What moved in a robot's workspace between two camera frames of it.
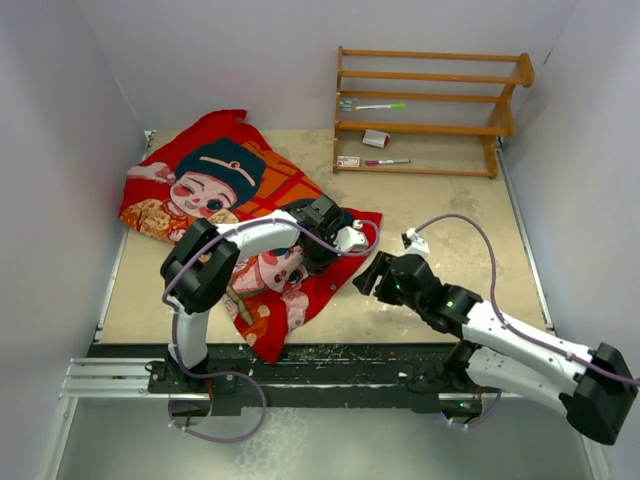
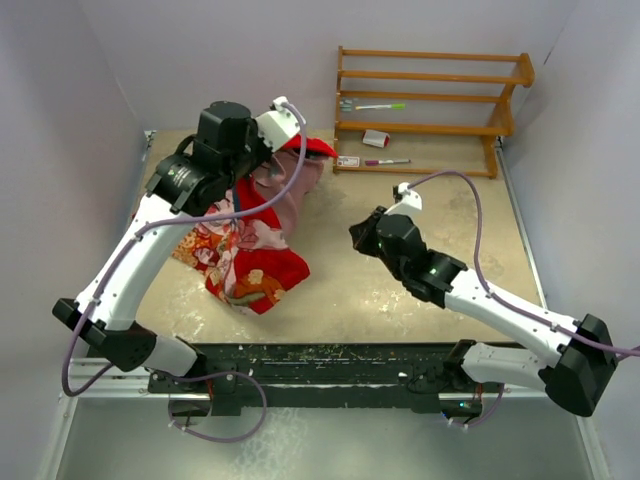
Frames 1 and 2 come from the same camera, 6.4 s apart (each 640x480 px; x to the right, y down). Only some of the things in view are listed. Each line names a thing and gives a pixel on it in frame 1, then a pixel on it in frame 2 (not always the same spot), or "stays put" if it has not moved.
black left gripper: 319,266 to 264,151
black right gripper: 365,281 to 362,232
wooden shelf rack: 501,129 stays put
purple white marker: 391,161 stays put
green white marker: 399,107 stays put
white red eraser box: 376,138 stays put
